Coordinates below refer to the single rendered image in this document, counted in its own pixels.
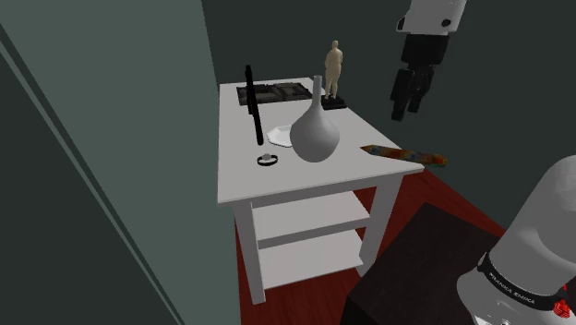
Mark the dark robot stand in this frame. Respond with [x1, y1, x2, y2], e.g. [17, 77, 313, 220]
[339, 201, 510, 325]

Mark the multicoloured pencil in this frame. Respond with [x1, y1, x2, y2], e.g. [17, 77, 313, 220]
[359, 143, 449, 169]

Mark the dark flat tray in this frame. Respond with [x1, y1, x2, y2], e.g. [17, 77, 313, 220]
[235, 81, 314, 108]

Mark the grey long-necked vase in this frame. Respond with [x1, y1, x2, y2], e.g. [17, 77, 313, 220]
[289, 75, 342, 163]

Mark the white table with shelves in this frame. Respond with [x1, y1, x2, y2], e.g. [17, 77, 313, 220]
[217, 77, 426, 307]

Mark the tall black stick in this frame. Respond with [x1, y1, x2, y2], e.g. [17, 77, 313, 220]
[244, 64, 265, 147]

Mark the white angular plate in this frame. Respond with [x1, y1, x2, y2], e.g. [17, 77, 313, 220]
[266, 125, 295, 149]

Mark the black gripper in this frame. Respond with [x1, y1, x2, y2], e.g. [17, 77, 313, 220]
[390, 32, 451, 123]

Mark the tan human figure statuette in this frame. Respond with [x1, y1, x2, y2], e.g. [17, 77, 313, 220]
[319, 40, 349, 112]

